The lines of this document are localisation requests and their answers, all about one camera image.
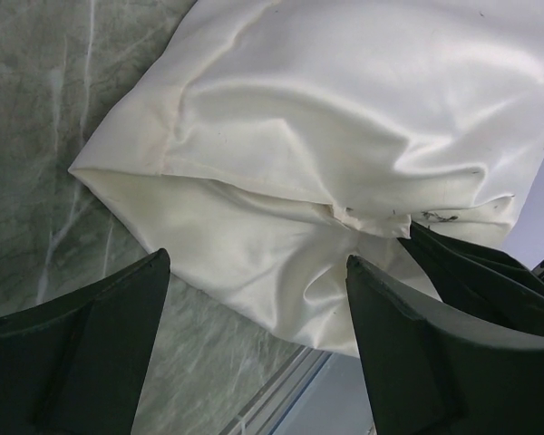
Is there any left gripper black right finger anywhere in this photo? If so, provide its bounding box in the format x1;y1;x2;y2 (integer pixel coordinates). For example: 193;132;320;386
346;256;544;434

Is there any cream pillowcase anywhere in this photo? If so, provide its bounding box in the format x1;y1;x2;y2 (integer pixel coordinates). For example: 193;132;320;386
70;1;544;356

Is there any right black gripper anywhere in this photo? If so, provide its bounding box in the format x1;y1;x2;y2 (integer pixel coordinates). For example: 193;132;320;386
398;223;544;349

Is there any aluminium front rail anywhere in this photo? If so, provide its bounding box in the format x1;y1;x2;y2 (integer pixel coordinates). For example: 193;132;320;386
220;346;331;435

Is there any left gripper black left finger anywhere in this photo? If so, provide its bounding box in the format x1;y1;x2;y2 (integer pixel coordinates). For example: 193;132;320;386
0;249;170;434

